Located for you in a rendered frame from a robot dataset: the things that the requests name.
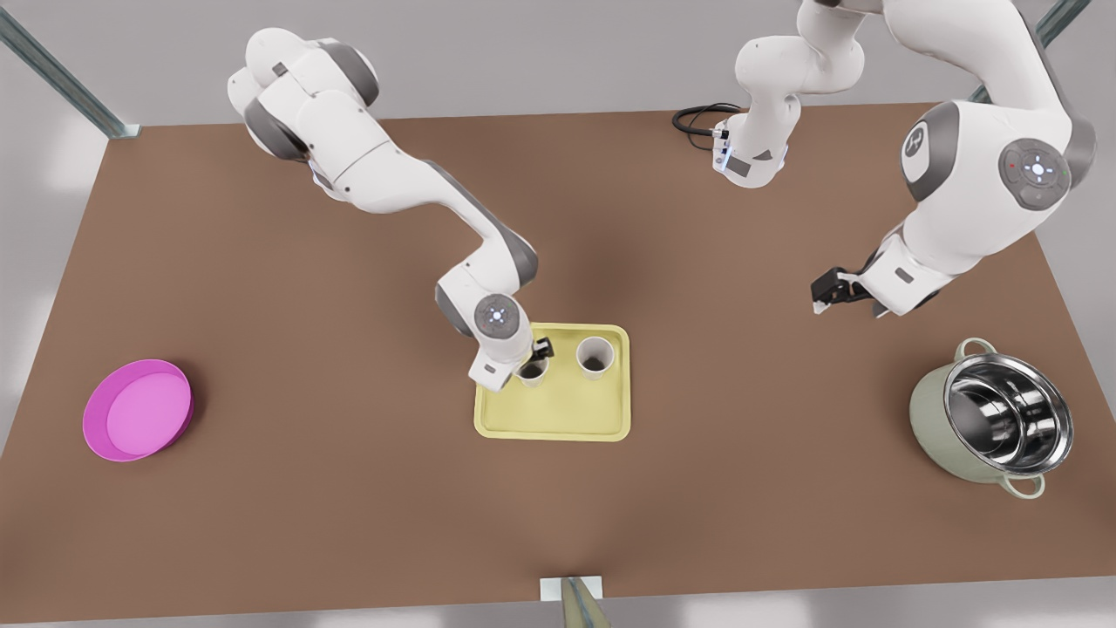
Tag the white IKEA cup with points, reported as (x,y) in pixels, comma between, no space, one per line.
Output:
(533,373)
(595,356)

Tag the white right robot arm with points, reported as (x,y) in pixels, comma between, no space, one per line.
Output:
(366,166)

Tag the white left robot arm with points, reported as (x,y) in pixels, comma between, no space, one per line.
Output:
(968,201)

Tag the yellow rectangular tray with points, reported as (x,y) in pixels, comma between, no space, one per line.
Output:
(558,410)

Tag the green pot with steel interior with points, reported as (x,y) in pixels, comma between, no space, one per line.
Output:
(1003,419)

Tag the pink round bowl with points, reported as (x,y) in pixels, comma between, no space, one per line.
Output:
(139,410)

